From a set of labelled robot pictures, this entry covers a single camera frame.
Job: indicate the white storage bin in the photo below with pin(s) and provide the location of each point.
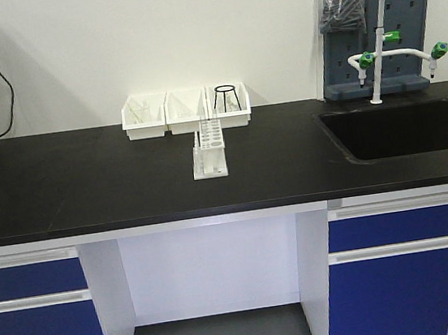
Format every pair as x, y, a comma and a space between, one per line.
181, 110
155, 127
236, 118

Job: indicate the blue-grey pegboard drying rack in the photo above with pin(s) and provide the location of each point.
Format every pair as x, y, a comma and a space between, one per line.
405, 21

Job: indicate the black wire tripod stand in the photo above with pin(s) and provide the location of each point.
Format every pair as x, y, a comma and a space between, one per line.
225, 88

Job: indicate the glass test tube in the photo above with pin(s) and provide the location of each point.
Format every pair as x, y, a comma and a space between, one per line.
202, 112
214, 107

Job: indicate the right white storage bin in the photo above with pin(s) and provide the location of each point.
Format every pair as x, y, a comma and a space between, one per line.
236, 118

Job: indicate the left white storage bin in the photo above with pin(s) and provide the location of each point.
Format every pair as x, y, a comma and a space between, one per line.
155, 127

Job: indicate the middle white storage bin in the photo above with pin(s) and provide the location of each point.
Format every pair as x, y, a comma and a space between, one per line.
181, 110

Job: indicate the glass beaker in left bin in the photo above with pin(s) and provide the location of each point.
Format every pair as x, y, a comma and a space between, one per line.
140, 111

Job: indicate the right blue cabinet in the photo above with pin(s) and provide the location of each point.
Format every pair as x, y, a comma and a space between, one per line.
389, 273

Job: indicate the white gooseneck lab faucet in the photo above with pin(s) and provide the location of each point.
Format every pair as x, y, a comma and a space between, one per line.
362, 61

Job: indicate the white test tube rack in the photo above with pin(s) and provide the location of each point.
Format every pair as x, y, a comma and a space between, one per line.
209, 151

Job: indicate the glassware in right bin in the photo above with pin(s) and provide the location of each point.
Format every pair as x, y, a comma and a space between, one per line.
228, 102

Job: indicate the black lab sink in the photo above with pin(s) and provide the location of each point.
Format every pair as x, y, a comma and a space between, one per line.
384, 132

